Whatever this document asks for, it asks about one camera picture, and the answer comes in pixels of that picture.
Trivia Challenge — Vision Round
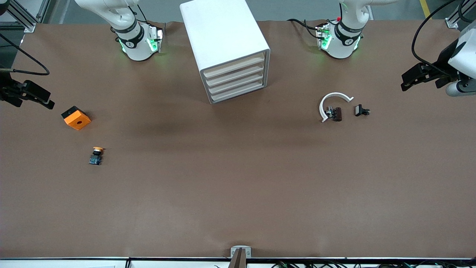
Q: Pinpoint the white table edge rail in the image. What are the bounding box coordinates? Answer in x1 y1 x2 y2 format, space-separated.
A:
0 256 476 268

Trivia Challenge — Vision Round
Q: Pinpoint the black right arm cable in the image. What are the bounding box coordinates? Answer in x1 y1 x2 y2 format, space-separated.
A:
0 33 50 76

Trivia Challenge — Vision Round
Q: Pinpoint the orange and black block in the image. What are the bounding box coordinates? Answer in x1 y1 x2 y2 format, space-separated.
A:
61 106 92 131

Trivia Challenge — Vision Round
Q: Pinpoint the white curved ring piece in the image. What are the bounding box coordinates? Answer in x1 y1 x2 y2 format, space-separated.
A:
319 92 354 123

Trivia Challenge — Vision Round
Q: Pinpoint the black base cable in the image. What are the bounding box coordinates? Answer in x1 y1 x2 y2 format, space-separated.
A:
287 18 326 41

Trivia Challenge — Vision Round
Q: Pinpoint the black cable bundle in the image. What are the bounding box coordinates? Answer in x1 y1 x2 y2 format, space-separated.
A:
271 261 476 268

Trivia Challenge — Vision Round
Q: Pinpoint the aluminium frame profile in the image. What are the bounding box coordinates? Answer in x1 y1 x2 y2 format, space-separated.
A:
0 0 38 33
445 0 476 29

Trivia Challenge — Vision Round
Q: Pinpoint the dark brown cylinder part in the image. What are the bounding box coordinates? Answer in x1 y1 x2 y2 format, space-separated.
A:
325 106 343 122

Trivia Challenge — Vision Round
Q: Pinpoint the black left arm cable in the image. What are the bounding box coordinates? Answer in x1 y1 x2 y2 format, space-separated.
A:
411 0 464 68

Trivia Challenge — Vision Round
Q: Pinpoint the yellow push button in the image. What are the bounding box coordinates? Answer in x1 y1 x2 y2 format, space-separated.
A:
89 147 105 166

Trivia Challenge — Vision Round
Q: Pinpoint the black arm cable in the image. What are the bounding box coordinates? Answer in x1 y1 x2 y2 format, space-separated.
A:
411 0 464 68
0 33 50 76

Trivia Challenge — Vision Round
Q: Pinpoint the brown bar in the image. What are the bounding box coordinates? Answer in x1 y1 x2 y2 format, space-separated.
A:
228 248 247 268

